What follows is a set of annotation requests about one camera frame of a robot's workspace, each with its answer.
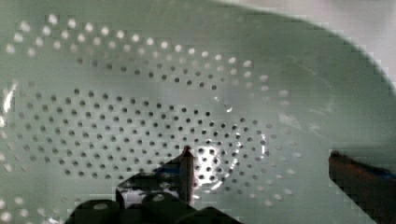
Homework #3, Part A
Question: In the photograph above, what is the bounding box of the pale green plastic strainer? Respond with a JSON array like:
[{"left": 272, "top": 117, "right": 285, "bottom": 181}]
[{"left": 1, "top": 0, "right": 395, "bottom": 224}]

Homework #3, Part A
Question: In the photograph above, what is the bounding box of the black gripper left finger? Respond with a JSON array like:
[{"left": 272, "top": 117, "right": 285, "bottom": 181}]
[{"left": 116, "top": 146, "right": 194, "bottom": 208}]

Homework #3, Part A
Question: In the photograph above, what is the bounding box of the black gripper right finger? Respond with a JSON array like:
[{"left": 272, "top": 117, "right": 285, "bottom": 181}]
[{"left": 328, "top": 150, "right": 396, "bottom": 224}]

